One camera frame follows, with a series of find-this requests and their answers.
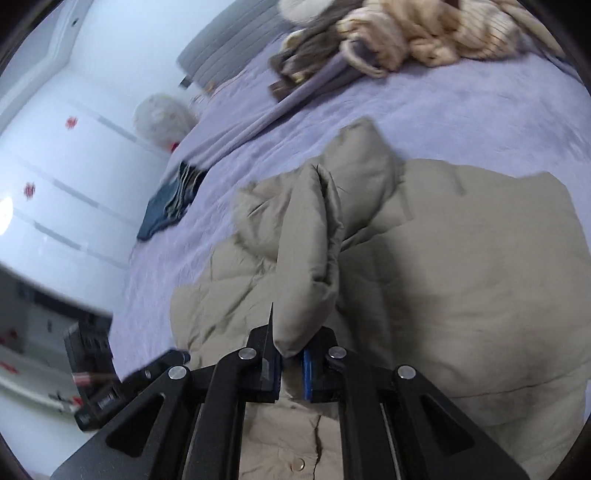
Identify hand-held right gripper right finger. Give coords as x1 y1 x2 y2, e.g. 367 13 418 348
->
301 327 530 480

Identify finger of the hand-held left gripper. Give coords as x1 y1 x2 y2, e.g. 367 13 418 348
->
121 349 191 385

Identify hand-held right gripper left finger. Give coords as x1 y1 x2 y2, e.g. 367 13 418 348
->
51 302 283 480

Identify beige puffer jacket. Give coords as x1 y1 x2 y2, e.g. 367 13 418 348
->
170 117 591 480

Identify white wardrobe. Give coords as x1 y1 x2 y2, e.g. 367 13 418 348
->
0 60 172 319

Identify blue jeans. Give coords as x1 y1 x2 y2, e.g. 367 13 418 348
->
137 161 209 241

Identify white plastic bag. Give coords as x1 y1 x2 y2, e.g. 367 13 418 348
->
133 92 199 151

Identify grey-purple bed sheet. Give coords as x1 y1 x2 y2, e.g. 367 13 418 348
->
191 39 389 169

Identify purple bedspread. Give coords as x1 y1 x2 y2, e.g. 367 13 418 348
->
111 46 591 370

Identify brown patterned blanket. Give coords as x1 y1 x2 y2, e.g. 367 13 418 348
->
269 0 370 104

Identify grey padded headboard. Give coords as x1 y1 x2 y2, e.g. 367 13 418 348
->
177 0 282 90

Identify beige striped blanket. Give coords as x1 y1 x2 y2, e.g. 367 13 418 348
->
337 0 566 77

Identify white round pillow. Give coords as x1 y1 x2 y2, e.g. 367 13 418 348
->
277 0 342 24

